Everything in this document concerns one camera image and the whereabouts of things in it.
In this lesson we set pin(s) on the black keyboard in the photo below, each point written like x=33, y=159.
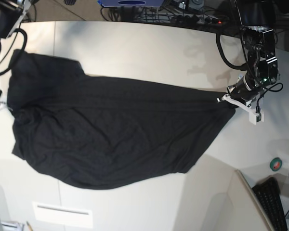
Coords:
x=268, y=194

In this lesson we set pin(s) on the green tape roll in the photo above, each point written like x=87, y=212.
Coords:
x=275, y=164

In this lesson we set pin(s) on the blue box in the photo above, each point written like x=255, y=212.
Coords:
x=130, y=3

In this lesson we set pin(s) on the black power strip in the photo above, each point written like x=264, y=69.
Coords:
x=196, y=19

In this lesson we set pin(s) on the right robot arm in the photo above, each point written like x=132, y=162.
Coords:
x=12, y=13

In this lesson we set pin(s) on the black t-shirt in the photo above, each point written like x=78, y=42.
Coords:
x=102, y=133

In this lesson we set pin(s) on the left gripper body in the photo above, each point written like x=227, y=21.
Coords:
x=247, y=89

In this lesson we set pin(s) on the white cable slot cover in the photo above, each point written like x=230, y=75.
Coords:
x=63, y=215

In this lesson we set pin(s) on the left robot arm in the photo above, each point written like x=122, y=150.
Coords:
x=255, y=19

